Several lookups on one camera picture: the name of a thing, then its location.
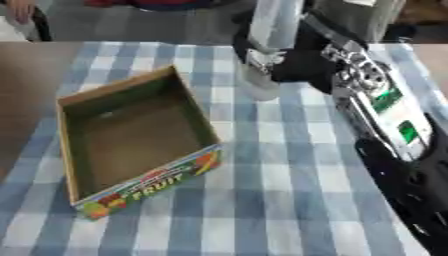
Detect clear plastic bottle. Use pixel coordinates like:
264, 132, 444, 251
238, 0, 308, 102

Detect person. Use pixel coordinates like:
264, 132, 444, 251
3, 0, 39, 25

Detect tan cardboard box green inside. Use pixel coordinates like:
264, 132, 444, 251
54, 64, 224, 221

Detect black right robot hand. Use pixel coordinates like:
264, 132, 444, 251
231, 9, 371, 96

